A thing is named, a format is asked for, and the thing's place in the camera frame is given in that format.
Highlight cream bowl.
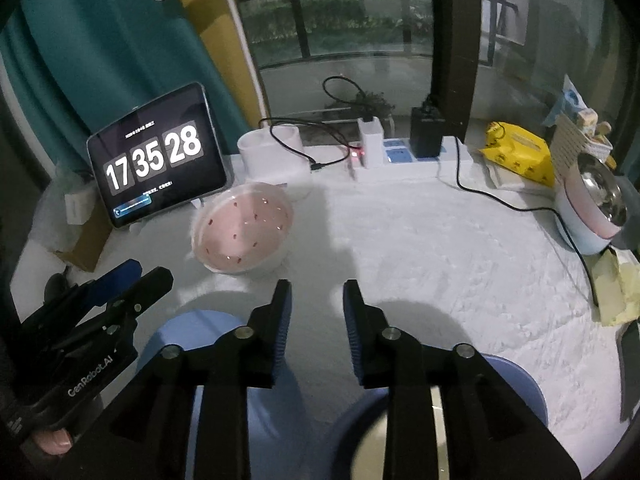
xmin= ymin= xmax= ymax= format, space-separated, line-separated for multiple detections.
xmin=362 ymin=400 xmax=443 ymax=480

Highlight white power strip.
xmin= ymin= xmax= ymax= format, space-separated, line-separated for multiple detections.
xmin=350 ymin=136 xmax=473 ymax=183

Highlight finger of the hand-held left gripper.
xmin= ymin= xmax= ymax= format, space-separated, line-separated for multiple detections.
xmin=55 ymin=267 xmax=174 ymax=357
xmin=20 ymin=259 xmax=144 ymax=346

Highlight black power adapter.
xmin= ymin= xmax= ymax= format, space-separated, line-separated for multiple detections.
xmin=410 ymin=95 xmax=447 ymax=159

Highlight yellow cloth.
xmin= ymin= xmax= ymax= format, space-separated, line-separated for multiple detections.
xmin=592 ymin=247 xmax=640 ymax=328

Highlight blue plate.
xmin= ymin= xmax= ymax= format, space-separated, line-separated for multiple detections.
xmin=136 ymin=310 xmax=313 ymax=480

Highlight person's left hand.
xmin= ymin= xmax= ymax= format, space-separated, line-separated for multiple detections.
xmin=31 ymin=426 xmax=76 ymax=457

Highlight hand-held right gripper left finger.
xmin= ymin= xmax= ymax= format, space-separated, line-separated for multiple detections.
xmin=56 ymin=279 xmax=293 ymax=480

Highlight white perforated basket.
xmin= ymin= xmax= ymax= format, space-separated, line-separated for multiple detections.
xmin=552 ymin=112 xmax=614 ymax=162

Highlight dark grey metal object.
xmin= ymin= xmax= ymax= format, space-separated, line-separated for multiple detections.
xmin=619 ymin=319 xmax=640 ymax=422

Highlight black charger cable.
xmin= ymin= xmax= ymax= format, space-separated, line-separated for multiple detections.
xmin=322 ymin=76 xmax=376 ymax=122

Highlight large blue bowl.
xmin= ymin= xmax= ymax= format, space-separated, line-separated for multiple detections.
xmin=320 ymin=352 xmax=549 ymax=480

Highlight tablet with clock display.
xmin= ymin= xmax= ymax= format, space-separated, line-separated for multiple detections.
xmin=86 ymin=82 xmax=228 ymax=230

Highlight black usb cable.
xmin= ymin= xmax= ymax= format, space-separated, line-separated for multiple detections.
xmin=259 ymin=117 xmax=362 ymax=172

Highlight yellow wipes package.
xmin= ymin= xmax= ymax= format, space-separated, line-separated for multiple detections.
xmin=480 ymin=120 xmax=557 ymax=188

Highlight small white box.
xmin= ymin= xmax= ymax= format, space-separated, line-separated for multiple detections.
xmin=65 ymin=192 xmax=94 ymax=228

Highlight balcony railing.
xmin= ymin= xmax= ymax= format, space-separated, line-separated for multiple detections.
xmin=234 ymin=0 xmax=436 ymax=68

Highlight white cup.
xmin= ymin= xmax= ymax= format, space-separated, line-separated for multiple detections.
xmin=236 ymin=125 xmax=313 ymax=201

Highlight blue white snack bag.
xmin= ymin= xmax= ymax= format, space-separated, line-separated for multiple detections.
xmin=545 ymin=75 xmax=585 ymax=128

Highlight cardboard box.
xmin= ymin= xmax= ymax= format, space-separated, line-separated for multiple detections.
xmin=52 ymin=210 xmax=115 ymax=273

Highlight black window frame post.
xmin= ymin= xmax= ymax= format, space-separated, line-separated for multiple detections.
xmin=429 ymin=0 xmax=484 ymax=141

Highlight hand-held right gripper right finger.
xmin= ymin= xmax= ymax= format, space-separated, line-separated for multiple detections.
xmin=342 ymin=279 xmax=583 ymax=480

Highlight black pot power cable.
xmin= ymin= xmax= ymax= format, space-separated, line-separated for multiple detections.
xmin=440 ymin=139 xmax=601 ymax=307

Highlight pink speckled bowl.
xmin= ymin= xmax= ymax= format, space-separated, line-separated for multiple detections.
xmin=191 ymin=183 xmax=296 ymax=276

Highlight teal curtain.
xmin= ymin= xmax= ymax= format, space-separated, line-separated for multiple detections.
xmin=0 ymin=0 xmax=251 ymax=196

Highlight white charger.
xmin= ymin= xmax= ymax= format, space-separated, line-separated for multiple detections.
xmin=357 ymin=116 xmax=385 ymax=168

